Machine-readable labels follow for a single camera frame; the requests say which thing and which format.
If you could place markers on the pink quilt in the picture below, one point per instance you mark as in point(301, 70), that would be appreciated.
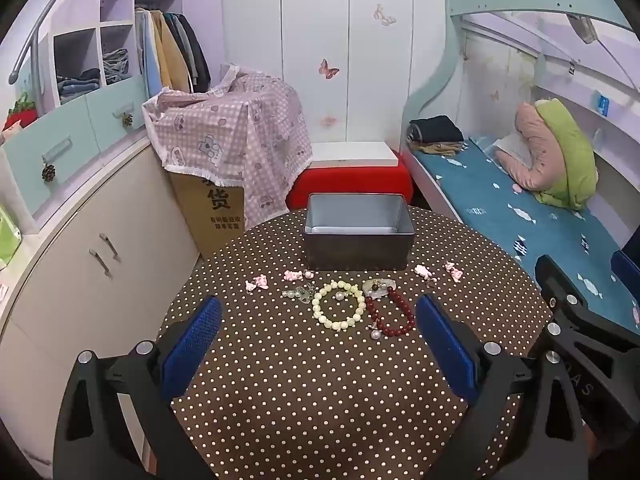
point(532, 140)

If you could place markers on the pink checked cloth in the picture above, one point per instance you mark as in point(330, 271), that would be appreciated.
point(240, 130)

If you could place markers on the white wardrobe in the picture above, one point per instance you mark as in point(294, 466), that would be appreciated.
point(310, 20)

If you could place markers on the cream cabinet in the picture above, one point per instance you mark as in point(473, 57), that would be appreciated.
point(125, 200)

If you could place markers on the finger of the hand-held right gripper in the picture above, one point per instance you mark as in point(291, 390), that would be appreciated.
point(627, 270)
point(557, 285)

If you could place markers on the red green decoration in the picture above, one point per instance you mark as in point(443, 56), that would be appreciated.
point(20, 112)

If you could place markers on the red stool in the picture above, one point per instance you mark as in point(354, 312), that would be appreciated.
point(350, 182)

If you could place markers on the pink cartoon charm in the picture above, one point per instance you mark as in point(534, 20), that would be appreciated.
point(454, 271)
point(423, 271)
point(258, 282)

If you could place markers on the pink brown butterfly sticker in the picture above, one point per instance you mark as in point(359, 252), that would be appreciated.
point(328, 69)

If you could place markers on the mint green drawer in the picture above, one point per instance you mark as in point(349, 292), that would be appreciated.
point(112, 105)
point(55, 145)

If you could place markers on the pale outline butterfly sticker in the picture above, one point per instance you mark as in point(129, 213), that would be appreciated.
point(384, 15)

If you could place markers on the faint pink butterfly sticker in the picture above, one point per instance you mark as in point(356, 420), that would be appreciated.
point(327, 121)

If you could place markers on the pearl drop earring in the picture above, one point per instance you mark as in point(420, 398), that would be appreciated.
point(373, 332)

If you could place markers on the blue label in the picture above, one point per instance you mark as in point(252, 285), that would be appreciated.
point(602, 105)

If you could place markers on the tan folded scarf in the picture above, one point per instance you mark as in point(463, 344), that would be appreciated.
point(440, 149)

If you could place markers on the green packet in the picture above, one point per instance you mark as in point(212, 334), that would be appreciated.
point(7, 240)

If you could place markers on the blue patterned bed sheet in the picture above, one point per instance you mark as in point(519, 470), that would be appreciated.
point(490, 200)

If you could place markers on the mint green bunk bed frame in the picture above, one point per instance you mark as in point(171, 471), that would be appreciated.
point(452, 5)

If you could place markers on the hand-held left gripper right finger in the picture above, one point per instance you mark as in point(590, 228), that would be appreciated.
point(447, 347)

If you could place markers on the curved metal rail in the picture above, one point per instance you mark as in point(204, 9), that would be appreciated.
point(30, 45)

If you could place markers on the folded light denim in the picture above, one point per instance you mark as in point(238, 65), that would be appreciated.
point(115, 64)

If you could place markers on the brown polka dot tablecloth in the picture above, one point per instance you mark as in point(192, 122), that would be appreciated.
point(300, 400)

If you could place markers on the pink charm with red end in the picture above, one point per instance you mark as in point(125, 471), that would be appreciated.
point(294, 275)

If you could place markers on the tan hanging coat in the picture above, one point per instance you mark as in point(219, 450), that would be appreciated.
point(169, 55)

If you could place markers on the lavender shelf unit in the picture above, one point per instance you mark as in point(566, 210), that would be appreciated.
point(117, 0)

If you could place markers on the green blanket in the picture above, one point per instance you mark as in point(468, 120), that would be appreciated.
point(572, 160)

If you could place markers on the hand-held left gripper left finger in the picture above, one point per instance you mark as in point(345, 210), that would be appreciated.
point(192, 345)

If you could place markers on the grey metal tin box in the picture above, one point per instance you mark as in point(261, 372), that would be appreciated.
point(357, 240)

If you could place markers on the folded dark jeans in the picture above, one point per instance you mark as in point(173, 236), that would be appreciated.
point(77, 86)

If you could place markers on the white flat box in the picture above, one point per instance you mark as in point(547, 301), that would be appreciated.
point(352, 152)

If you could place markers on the grey green hanging garment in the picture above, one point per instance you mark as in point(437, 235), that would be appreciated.
point(181, 35)

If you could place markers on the light blue hanging garment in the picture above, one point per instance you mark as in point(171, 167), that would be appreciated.
point(146, 60)

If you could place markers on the silver key charm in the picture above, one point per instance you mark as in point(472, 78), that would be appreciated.
point(301, 294)

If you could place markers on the grey bunk fitting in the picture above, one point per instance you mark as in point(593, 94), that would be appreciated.
point(585, 27)

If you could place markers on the dark folded clothes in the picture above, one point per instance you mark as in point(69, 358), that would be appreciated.
point(435, 129)

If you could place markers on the pine cone drawer knob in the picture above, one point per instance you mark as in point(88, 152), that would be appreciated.
point(48, 173)
point(127, 121)

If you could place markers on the black hanging jacket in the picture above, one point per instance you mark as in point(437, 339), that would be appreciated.
point(197, 55)

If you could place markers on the white paper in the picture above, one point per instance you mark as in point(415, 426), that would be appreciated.
point(510, 145)

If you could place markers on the brown cardboard box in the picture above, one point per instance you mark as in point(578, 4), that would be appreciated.
point(215, 215)

